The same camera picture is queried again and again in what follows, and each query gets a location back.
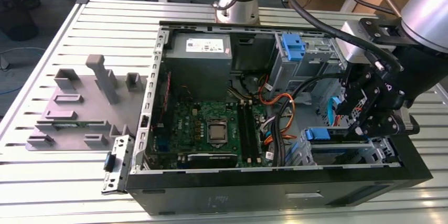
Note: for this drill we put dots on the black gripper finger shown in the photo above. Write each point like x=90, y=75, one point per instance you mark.
x=388, y=125
x=364, y=93

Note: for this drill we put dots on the hard disk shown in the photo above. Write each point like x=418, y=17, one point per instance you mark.
x=317, y=134

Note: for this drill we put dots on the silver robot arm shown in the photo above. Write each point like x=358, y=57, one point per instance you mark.
x=426, y=11

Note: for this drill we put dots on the metal disk bay cage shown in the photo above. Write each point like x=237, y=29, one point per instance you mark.
x=342, y=145

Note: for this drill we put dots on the metal optical drive cage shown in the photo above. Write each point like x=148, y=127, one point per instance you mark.
x=314, y=64

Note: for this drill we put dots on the blue drive bay latch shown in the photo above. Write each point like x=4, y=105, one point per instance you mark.
x=293, y=48

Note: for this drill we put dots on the black RAM slot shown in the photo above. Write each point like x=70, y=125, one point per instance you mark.
x=244, y=129
x=252, y=129

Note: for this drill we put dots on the silver CPU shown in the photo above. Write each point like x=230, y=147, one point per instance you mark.
x=217, y=132

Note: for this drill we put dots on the grey power supply unit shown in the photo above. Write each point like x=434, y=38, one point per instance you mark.
x=198, y=77

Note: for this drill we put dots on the black PC case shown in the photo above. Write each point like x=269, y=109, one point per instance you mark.
x=244, y=195

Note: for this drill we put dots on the black graphics card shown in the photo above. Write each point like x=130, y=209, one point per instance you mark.
x=210, y=159

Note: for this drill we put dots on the green motherboard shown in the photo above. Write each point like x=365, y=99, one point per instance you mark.
x=185, y=119

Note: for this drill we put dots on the grey parts rack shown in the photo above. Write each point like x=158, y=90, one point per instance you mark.
x=86, y=108

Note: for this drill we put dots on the green RAM stick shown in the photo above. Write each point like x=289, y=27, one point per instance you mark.
x=78, y=124

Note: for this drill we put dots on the black waste bin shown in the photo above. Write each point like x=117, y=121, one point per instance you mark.
x=20, y=24

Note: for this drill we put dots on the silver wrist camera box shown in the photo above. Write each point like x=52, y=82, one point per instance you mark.
x=353, y=40

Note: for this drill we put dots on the metal expansion slot bracket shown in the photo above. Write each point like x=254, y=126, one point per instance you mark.
x=120, y=155

